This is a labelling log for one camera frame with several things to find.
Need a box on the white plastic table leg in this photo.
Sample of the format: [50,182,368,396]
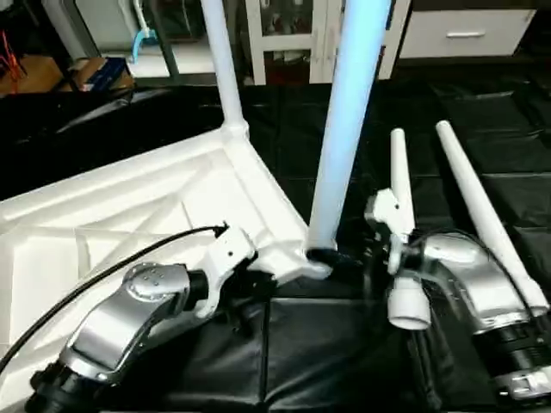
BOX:
[305,0,393,269]
[384,129,433,333]
[201,0,252,144]
[434,120,551,317]

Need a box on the white plastic table top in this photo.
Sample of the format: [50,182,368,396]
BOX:
[0,126,333,390]

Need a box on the black work mat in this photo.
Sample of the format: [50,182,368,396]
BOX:
[0,77,551,413]

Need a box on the white drawer cabinet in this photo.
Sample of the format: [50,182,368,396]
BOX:
[245,0,411,85]
[399,7,538,59]

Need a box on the small blue box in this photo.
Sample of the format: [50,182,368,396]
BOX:
[79,57,135,92]

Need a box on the light blue hanger hook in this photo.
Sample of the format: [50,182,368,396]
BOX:
[129,0,161,66]

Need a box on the cardboard box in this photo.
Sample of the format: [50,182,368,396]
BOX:
[0,53,71,96]

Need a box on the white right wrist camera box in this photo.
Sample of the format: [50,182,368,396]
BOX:
[365,188,416,278]

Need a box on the red cable bundle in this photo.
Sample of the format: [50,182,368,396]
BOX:
[0,31,22,77]

